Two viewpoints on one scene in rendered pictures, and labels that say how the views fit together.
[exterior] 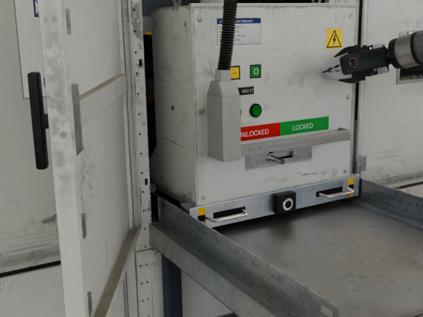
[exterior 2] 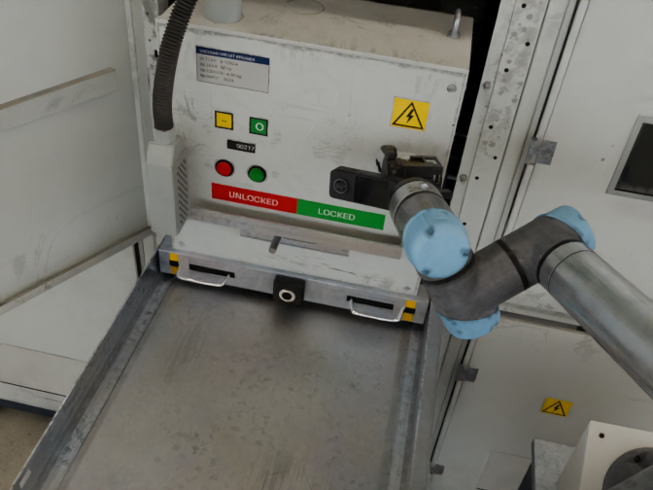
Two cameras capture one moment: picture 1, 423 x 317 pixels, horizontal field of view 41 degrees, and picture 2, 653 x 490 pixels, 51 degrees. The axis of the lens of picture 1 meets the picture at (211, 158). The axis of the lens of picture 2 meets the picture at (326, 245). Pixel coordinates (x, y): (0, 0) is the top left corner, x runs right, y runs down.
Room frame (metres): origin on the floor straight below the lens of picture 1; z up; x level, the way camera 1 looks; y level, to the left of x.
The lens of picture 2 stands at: (0.64, -0.82, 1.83)
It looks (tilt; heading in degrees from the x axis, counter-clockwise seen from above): 40 degrees down; 36
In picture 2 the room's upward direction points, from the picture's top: 6 degrees clockwise
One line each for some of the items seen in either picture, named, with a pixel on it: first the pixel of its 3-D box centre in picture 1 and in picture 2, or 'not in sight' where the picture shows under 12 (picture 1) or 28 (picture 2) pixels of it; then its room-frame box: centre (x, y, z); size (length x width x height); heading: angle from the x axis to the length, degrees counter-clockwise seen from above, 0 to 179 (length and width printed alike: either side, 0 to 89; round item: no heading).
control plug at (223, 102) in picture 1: (223, 119); (169, 182); (1.24, -0.03, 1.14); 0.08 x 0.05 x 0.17; 29
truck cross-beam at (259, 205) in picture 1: (276, 199); (292, 278); (1.42, -0.17, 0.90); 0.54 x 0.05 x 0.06; 119
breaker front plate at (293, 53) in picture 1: (281, 104); (298, 178); (1.40, -0.18, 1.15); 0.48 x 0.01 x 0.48; 119
